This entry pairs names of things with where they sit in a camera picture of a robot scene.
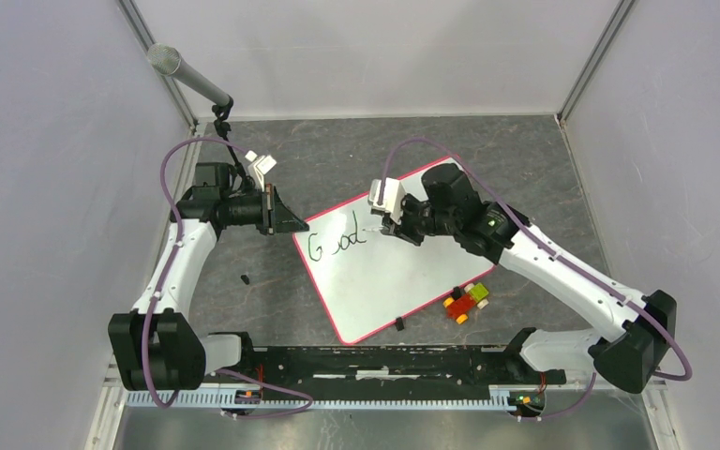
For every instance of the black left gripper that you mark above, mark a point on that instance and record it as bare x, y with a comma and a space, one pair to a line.
275, 215

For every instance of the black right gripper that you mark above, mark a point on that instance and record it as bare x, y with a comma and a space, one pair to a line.
402, 229

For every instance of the pink framed whiteboard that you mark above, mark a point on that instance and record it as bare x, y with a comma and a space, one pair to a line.
366, 280

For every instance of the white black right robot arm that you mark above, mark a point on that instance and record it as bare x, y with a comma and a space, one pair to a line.
630, 332

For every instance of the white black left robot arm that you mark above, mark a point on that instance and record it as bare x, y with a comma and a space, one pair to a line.
153, 344

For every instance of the red toy brick car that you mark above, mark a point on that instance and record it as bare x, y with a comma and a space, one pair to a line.
462, 300

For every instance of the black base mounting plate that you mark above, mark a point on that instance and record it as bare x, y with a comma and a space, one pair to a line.
421, 372

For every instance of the grey microphone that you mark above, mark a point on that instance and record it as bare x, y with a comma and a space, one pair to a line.
169, 62

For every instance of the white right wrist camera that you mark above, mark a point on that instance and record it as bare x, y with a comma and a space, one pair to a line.
385, 199

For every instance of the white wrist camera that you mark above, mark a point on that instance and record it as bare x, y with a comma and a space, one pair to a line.
258, 166
385, 199

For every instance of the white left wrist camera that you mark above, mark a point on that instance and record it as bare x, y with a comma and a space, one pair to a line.
258, 166

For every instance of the aluminium frame rail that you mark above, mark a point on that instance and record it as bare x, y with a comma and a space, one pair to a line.
118, 372

